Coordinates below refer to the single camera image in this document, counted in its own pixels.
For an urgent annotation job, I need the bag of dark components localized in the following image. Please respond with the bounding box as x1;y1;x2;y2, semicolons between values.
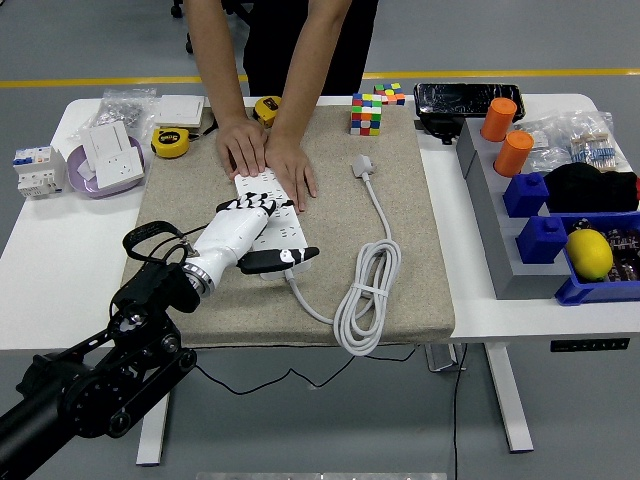
602;227;640;284

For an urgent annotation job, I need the orange cylinder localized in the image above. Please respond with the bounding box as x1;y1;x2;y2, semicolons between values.
480;97;518;143
493;130;536;178

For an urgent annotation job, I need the grey stepped block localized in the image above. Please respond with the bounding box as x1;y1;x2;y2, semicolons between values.
455;118;574;301

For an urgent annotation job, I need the clear bag of small parts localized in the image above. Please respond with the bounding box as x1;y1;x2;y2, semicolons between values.
517;118;575;175

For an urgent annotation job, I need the white circuit breaker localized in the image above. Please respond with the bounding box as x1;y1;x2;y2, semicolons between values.
11;145;68;200

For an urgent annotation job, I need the black cloth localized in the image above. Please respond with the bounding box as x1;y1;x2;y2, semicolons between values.
542;161;640;214

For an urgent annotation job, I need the white table leg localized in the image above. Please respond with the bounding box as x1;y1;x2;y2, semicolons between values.
135;384;174;467
483;343;534;454

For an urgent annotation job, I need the thin black plug cord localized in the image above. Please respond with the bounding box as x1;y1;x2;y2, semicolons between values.
164;224;417;396

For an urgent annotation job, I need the white wall switch box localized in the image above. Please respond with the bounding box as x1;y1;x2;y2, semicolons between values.
152;94;207;128

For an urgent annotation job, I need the black plastic-wrapped tray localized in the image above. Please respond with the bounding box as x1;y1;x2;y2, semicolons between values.
413;82;527;123

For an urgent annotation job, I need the blue plastic bin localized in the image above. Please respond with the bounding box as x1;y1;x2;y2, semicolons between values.
553;211;640;306

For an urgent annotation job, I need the clear bag of screws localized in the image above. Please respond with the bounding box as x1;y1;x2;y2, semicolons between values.
67;88;159;141

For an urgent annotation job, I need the white wall socket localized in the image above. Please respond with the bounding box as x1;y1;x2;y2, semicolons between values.
93;147;147;190

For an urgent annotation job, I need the black table control panel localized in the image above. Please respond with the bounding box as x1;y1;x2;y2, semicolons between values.
549;338;631;353

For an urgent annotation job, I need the clear bag of resistors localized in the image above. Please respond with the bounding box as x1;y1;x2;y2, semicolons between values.
567;109;632;174

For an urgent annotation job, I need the black hanging cable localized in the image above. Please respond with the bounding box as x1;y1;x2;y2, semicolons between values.
452;343;469;480

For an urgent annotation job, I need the grey metal bracket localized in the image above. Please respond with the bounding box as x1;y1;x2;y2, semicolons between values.
424;343;467;373

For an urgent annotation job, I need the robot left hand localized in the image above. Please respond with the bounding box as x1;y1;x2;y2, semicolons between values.
185;192;320;289

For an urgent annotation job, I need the purple bowl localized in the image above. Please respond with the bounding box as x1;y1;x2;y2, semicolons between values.
65;135;147;200

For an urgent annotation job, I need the person's left hand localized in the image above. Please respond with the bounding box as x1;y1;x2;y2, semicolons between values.
263;133;320;215

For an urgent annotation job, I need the beige fabric mat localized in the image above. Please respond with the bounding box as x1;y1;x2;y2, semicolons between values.
122;103;456;350

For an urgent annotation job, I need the black office chair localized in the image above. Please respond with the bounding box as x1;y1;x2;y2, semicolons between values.
169;0;199;55

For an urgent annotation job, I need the black lanyard strap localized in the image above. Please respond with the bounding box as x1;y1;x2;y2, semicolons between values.
191;115;219;142

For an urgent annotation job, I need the person's body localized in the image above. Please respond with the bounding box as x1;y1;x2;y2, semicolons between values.
242;0;380;99

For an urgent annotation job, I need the person's right hand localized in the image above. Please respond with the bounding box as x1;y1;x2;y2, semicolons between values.
215;115;271;180

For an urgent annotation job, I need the blue block with knob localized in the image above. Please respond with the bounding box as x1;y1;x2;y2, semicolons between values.
502;172;551;219
515;214;570;265

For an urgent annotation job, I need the yellow tape measure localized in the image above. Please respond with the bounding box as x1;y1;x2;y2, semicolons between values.
253;95;284;129
150;126;192;159

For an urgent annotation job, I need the yellow lemon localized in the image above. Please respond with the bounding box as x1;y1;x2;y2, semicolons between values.
564;228;615;282

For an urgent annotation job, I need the white power cord with plug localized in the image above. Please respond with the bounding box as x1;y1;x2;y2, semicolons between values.
283;153;403;357

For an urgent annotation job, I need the white power strip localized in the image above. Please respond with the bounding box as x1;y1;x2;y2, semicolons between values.
233;168;311;281

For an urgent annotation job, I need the small Rubik's cube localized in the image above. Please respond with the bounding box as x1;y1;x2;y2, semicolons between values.
373;82;407;107

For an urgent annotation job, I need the large Rubik's cube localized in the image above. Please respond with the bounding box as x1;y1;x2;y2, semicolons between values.
350;92;383;136

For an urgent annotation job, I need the white switch plate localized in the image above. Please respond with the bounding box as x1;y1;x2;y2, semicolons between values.
80;121;135;171

